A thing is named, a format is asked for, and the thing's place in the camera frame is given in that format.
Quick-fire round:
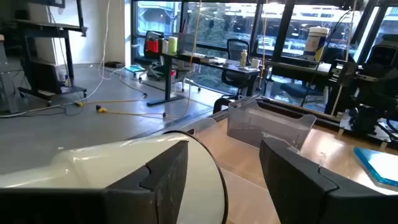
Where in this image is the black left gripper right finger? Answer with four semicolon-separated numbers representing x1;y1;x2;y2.
259;136;398;224

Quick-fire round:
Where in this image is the clear plastic bin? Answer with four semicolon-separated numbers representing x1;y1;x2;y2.
178;117;299;190

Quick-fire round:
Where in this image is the white bottle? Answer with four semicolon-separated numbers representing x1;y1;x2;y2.
239;49;249;67

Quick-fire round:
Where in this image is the black office desk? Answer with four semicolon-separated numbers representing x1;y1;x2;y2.
146;51;262;107

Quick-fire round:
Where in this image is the blue jewel case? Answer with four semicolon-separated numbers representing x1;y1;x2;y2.
353;146;398;191

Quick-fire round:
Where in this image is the black rolling equipment stand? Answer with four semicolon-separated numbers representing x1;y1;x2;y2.
0;18;88;106

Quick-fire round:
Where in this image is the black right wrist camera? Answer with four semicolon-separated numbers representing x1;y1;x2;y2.
368;44;398;68

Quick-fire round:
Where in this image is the yellow-green cylinder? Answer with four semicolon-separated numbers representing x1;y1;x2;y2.
167;36;178;56

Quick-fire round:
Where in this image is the yellow hanging cord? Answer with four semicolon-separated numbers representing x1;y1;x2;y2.
185;0;203;116
259;0;269;91

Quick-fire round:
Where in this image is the blue seat office chair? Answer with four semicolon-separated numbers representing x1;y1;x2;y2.
279;81;326;100

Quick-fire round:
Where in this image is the grey translucent plastic bin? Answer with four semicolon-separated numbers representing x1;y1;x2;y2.
226;96;317;150

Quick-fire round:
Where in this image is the black mesh office chair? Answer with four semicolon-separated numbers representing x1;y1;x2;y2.
221;39;261;97

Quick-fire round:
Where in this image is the white floor cable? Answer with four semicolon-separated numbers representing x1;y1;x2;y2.
0;0;127;119

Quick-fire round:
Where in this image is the red container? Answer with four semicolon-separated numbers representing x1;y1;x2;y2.
147;39;160;54

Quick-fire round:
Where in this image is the white wipes canister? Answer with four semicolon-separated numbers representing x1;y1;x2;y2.
303;26;330;62

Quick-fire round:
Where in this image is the yellow extension cable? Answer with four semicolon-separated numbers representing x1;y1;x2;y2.
95;105;187;119
74;93;147;108

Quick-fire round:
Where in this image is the white cylindrical projector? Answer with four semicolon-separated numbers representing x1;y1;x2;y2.
0;130;229;224

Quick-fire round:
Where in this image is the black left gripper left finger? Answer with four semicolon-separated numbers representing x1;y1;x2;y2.
102;139;189;224

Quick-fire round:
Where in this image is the grey side desk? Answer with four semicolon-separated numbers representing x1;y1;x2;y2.
264;58;343;94

